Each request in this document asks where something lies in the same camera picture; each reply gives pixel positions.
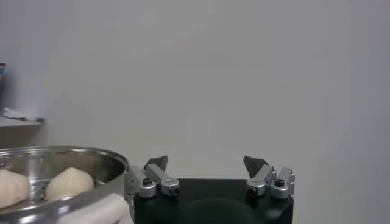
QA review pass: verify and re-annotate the white side table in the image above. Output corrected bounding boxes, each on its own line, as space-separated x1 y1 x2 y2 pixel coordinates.
0 117 46 150

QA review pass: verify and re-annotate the crumpled white tissue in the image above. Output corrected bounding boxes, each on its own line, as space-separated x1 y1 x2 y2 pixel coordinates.
1 107 27 120

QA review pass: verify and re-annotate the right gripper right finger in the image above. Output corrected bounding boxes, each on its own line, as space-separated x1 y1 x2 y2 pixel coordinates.
243 155 296 200

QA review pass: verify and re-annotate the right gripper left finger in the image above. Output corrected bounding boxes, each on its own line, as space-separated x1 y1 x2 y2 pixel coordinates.
123 155 180 201

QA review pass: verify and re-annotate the white steamed baozi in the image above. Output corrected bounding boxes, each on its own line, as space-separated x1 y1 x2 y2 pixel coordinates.
44 167 95 201
0 169 31 209

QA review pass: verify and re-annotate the perforated steel steamer basket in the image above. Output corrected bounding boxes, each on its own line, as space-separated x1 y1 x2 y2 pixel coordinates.
0 145 135 224

